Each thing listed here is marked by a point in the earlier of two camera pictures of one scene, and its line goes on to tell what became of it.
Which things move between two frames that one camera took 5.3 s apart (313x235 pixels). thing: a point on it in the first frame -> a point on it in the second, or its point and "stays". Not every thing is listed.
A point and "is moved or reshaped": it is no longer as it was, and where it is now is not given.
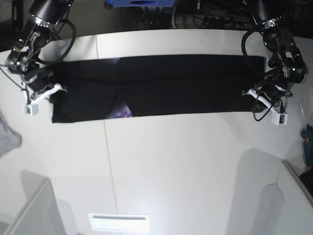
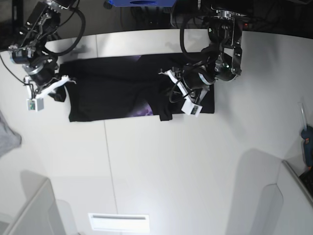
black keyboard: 307,178 stays
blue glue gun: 307,134 stays
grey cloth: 9,140 stays
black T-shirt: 123,87 is moved or reshaped
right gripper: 270,92 -> 194,82
